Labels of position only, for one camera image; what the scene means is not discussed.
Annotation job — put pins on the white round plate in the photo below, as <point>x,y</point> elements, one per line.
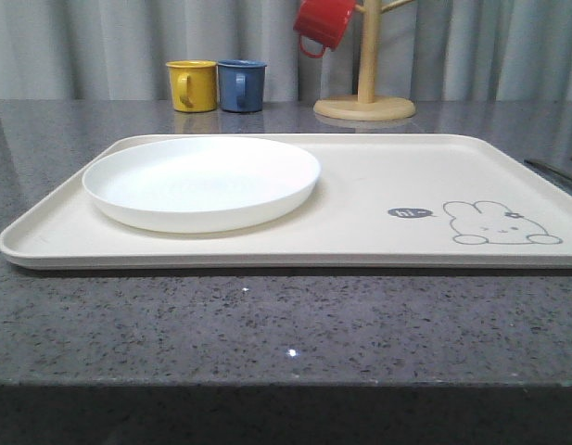
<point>202,184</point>

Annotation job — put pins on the silver metal chopstick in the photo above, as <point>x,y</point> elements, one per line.
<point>563,177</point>

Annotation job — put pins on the cream rabbit serving tray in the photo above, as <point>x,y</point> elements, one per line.
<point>391,200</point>

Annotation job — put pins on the wooden mug tree stand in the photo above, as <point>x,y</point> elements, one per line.
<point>367,105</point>

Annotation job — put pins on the blue enamel mug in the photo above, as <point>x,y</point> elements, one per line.
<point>241,85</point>

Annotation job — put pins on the yellow enamel mug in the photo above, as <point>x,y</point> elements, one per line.
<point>193,85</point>

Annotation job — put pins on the red enamel mug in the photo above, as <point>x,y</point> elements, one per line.
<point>324,22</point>

